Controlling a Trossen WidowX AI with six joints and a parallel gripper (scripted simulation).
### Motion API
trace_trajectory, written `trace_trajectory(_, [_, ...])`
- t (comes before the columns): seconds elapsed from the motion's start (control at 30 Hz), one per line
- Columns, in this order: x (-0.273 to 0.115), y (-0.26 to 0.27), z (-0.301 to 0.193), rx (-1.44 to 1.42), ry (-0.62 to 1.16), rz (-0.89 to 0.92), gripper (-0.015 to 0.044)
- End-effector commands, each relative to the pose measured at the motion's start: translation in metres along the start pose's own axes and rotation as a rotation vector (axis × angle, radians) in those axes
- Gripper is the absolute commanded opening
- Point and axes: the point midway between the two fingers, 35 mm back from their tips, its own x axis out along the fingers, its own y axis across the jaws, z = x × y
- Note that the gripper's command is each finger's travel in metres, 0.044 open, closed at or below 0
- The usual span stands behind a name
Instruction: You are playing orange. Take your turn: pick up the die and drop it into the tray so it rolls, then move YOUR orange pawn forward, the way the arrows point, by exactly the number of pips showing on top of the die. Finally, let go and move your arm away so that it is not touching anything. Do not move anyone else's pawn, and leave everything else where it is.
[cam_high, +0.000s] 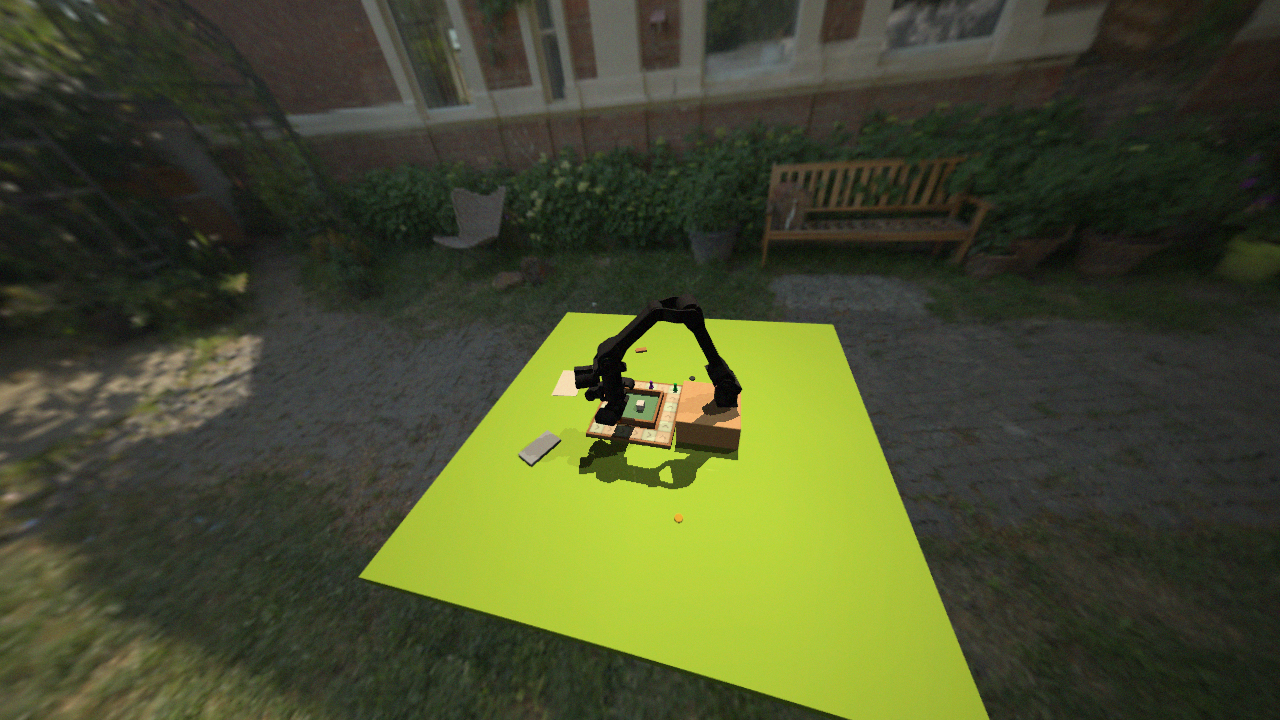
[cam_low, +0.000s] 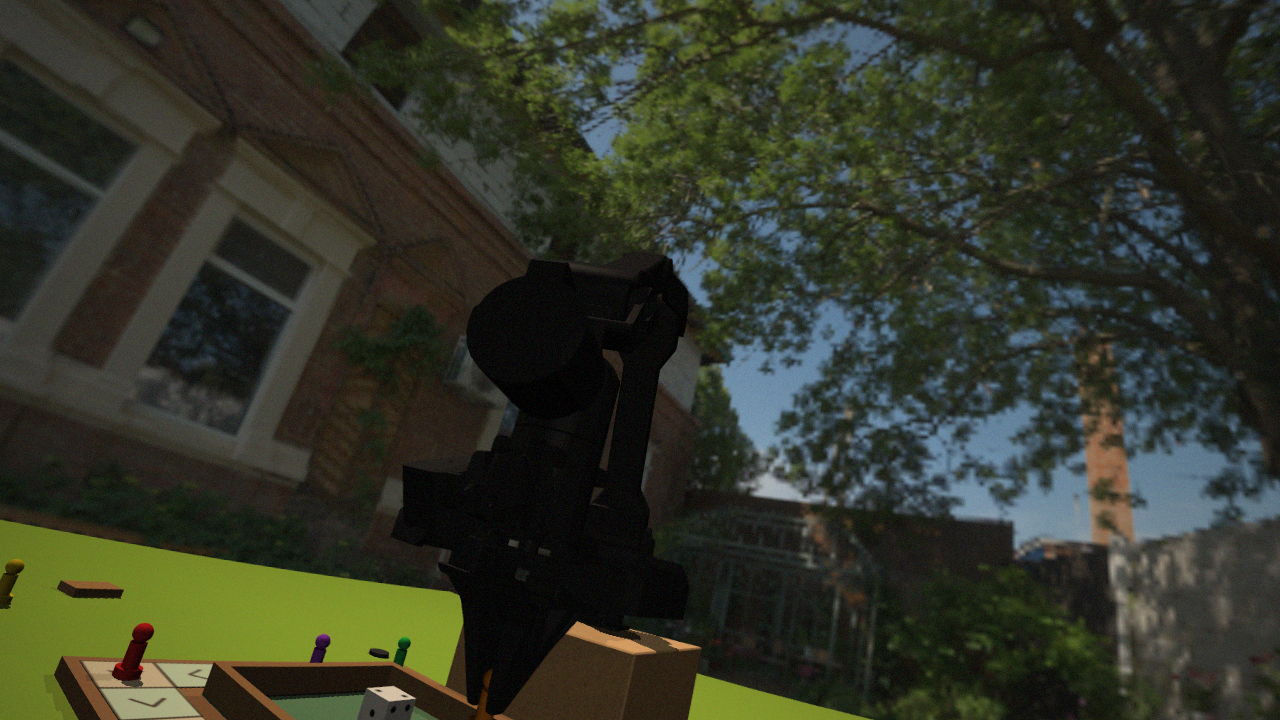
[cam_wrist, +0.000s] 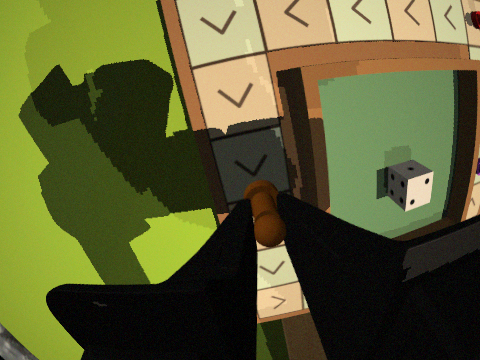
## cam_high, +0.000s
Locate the grey flat square tile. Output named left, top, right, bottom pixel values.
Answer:
left=518, top=430, right=561, bottom=466

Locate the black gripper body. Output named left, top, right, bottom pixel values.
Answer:
left=594, top=377, right=635, bottom=427

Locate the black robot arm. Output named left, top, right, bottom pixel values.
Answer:
left=573, top=293, right=742, bottom=407

